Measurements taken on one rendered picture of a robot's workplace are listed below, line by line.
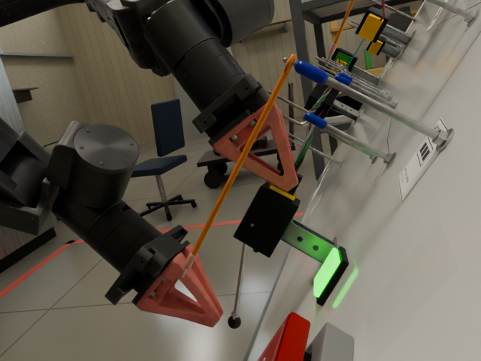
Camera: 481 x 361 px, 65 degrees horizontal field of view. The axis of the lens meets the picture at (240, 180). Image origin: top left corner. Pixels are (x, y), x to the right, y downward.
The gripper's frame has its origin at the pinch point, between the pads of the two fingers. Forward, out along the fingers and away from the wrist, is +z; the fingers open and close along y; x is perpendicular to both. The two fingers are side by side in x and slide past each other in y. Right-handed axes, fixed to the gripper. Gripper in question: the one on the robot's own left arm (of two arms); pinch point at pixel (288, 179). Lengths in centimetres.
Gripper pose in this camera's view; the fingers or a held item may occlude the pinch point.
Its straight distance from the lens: 36.5
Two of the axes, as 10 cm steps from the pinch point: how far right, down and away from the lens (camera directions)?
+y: 1.8, -0.9, 9.8
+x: -7.8, 5.9, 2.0
